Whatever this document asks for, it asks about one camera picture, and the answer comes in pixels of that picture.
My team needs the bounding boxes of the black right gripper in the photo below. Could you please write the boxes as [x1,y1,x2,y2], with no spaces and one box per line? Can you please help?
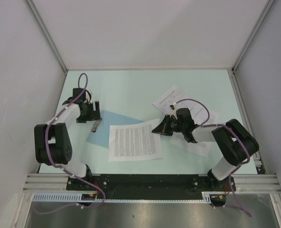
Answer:
[152,114,185,136]

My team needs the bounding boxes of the metal folder clip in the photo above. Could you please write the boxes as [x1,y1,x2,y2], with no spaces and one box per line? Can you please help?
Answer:
[91,119,102,133]

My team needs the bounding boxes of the blue clipboard folder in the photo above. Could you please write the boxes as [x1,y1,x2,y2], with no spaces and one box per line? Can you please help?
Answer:
[86,110,143,148]

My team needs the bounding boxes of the table form paper sheet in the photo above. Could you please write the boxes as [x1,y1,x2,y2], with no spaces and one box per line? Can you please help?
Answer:
[152,85,208,124]

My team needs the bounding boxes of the text paper sheet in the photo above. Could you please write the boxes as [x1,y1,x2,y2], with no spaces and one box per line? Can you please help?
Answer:
[170,135,212,157]
[108,118,163,162]

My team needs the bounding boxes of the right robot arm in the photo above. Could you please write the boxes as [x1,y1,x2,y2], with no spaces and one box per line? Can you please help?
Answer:
[151,108,259,190]

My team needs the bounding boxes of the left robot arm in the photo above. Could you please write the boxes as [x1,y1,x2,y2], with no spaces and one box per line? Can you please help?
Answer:
[34,88,102,190]

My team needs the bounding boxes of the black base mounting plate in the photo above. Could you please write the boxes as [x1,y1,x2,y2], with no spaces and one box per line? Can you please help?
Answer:
[66,173,236,200]

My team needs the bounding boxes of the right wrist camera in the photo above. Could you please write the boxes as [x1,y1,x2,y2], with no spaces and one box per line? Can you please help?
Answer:
[170,102,177,119]

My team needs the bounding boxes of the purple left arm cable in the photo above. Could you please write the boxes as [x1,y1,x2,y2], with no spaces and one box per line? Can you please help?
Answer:
[32,73,106,216]

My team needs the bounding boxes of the slotted cable duct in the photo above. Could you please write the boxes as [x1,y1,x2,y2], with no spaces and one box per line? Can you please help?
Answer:
[33,191,225,203]

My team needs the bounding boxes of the right aluminium frame post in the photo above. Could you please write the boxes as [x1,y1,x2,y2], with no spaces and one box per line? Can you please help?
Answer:
[232,0,276,72]

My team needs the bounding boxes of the aluminium frame post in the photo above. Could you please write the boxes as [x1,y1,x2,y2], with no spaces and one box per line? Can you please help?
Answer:
[24,0,68,73]
[232,0,276,72]

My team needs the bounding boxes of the aluminium front frame rail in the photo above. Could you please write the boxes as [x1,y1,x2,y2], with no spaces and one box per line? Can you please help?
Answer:
[23,173,281,194]

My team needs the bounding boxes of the left aluminium frame post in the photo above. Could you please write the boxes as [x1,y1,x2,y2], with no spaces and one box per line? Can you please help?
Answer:
[24,0,68,73]

